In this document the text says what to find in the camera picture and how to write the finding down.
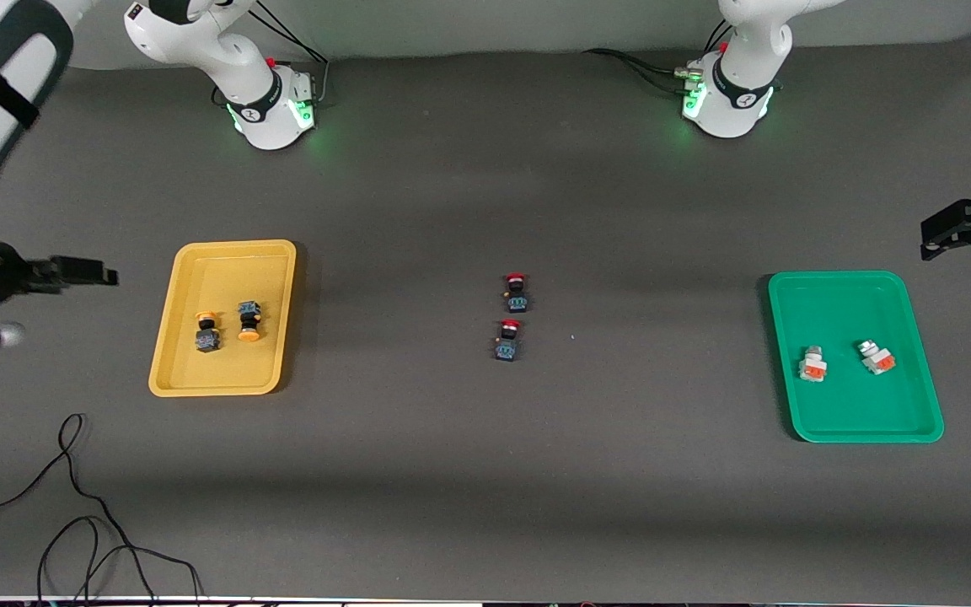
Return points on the white orange button switch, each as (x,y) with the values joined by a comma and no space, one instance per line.
(812,365)
(877,358)

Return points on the dark grey table mat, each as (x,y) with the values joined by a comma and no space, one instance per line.
(485,472)

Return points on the green plastic tray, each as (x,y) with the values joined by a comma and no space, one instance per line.
(855,405)

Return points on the yellow push button switch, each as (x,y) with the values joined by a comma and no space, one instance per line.
(249,322)
(207,333)

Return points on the red push button switch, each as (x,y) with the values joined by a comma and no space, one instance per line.
(517,295)
(508,341)

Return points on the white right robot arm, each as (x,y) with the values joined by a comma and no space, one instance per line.
(233,59)

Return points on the yellow plastic tray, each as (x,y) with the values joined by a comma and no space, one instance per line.
(224,362)

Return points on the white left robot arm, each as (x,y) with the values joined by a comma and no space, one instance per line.
(743,59)

